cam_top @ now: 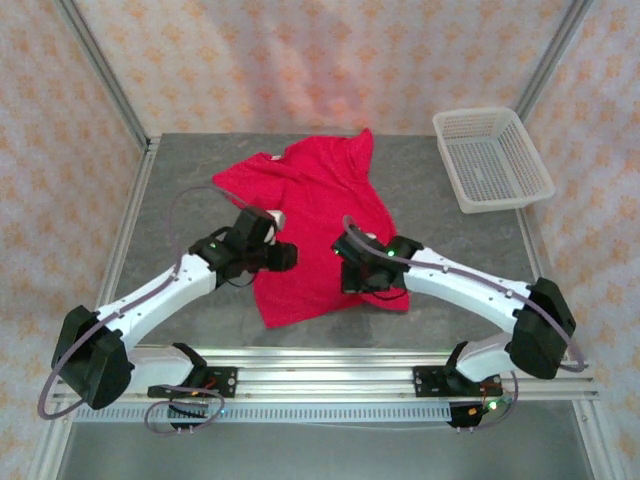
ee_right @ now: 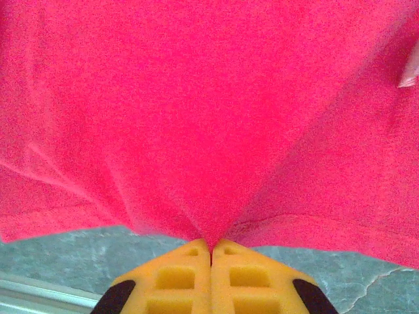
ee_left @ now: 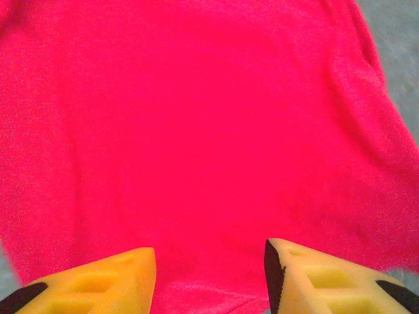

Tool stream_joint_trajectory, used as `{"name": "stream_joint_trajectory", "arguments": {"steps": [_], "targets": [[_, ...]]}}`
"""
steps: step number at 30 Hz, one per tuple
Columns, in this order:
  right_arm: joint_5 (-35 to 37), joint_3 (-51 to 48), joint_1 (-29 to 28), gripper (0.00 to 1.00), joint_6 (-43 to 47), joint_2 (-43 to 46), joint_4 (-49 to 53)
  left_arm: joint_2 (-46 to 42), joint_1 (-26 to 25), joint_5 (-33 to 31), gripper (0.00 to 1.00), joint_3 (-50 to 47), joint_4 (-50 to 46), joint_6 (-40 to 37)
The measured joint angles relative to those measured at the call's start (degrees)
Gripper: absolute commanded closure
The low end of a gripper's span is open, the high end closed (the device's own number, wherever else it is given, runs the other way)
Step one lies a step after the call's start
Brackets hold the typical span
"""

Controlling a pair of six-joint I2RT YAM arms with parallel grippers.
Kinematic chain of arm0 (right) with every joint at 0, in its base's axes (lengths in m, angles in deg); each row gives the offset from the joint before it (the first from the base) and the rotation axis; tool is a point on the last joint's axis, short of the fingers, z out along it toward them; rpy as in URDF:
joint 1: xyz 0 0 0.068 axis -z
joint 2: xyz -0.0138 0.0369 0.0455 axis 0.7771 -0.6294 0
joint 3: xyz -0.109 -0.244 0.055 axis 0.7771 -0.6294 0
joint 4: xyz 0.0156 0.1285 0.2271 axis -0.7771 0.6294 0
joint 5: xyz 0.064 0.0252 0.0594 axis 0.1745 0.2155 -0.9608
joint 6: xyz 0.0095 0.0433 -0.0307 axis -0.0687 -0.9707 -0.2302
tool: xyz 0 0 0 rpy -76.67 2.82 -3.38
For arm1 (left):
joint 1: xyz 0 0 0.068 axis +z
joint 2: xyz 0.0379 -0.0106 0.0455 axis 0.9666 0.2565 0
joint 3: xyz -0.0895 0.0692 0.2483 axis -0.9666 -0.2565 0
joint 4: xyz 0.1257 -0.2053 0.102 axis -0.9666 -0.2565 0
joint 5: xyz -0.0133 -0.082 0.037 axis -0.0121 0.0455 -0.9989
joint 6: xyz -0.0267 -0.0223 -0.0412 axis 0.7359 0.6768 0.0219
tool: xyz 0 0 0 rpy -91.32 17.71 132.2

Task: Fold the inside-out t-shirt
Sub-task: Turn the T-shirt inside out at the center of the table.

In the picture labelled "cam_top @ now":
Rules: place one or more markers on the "red t-shirt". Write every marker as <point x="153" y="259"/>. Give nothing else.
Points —
<point x="320" y="200"/>

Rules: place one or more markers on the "white perforated plastic basket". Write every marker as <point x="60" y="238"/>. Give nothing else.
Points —
<point x="492" y="165"/>

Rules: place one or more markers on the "black controller box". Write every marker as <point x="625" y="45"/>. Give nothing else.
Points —
<point x="187" y="415"/>
<point x="462" y="415"/>

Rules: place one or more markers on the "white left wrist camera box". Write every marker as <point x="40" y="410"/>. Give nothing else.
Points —
<point x="277" y="220"/>

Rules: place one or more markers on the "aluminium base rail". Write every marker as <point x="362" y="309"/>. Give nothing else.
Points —
<point x="325" y="375"/>

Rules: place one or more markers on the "aluminium table side rail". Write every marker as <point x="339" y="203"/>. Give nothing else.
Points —
<point x="127" y="220"/>
<point x="532" y="240"/>

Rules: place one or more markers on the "aluminium frame post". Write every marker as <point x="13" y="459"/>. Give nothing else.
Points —
<point x="107" y="75"/>
<point x="554" y="50"/>

